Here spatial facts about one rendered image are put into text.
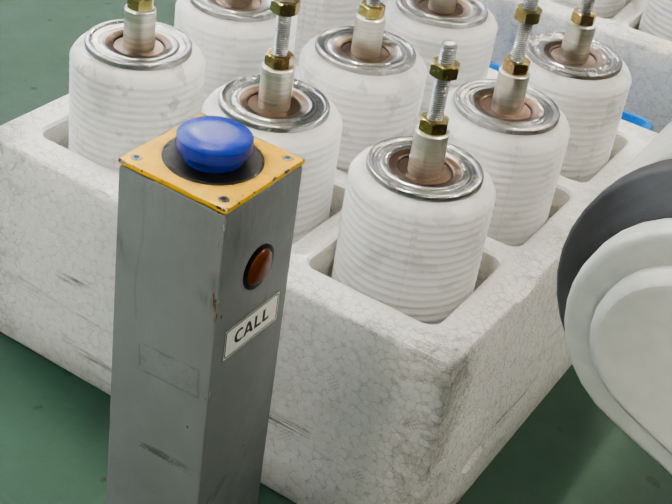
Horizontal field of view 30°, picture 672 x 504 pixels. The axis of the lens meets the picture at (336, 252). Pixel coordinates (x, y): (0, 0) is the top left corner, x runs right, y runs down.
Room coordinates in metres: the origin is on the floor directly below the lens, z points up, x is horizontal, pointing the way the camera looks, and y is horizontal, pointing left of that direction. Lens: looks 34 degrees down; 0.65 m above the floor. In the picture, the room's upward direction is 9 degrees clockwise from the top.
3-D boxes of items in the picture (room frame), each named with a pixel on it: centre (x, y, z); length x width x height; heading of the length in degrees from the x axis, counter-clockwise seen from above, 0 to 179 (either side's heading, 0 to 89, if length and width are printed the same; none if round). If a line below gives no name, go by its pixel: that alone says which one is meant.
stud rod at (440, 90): (0.69, -0.05, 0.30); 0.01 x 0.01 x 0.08
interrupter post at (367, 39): (0.85, 0.00, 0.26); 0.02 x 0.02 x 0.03
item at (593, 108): (0.90, -0.16, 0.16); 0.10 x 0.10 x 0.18
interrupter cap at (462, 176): (0.69, -0.05, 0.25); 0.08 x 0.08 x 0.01
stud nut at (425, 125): (0.69, -0.05, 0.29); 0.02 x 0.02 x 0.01; 83
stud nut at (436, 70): (0.69, -0.05, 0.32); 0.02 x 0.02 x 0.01; 83
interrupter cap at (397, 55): (0.85, 0.00, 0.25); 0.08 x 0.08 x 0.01
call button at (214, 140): (0.56, 0.07, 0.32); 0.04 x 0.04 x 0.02
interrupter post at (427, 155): (0.69, -0.05, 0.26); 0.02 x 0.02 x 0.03
